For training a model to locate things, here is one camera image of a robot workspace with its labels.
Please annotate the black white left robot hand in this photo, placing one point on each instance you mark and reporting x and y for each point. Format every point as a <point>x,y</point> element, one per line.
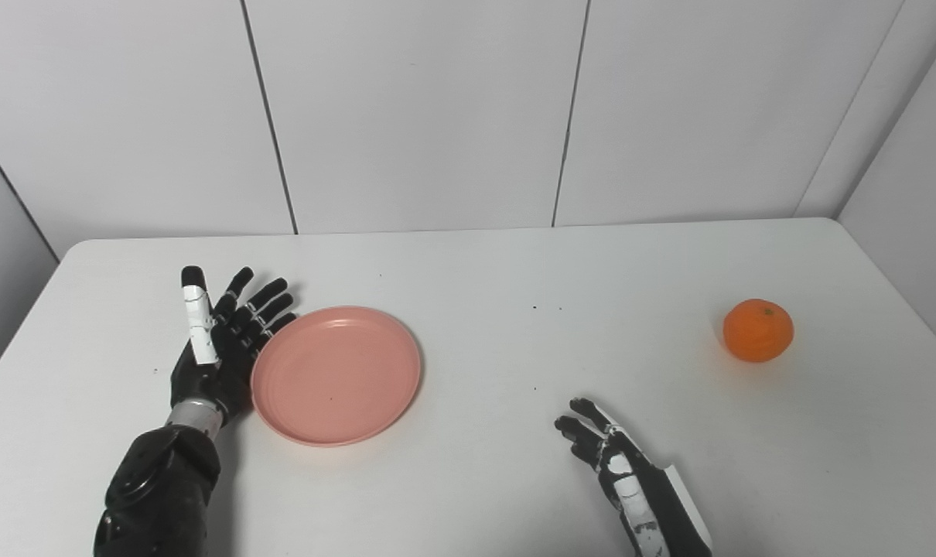
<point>216,379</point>

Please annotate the pink round plate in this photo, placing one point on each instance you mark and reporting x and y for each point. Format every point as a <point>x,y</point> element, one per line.
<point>336,375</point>

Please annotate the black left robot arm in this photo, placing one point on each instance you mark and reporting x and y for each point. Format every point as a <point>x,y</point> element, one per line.
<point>158,487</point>

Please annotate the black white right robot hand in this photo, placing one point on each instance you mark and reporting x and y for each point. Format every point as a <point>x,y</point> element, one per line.
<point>661,510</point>

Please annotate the orange fruit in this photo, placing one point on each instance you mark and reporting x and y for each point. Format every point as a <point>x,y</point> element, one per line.
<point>758,331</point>

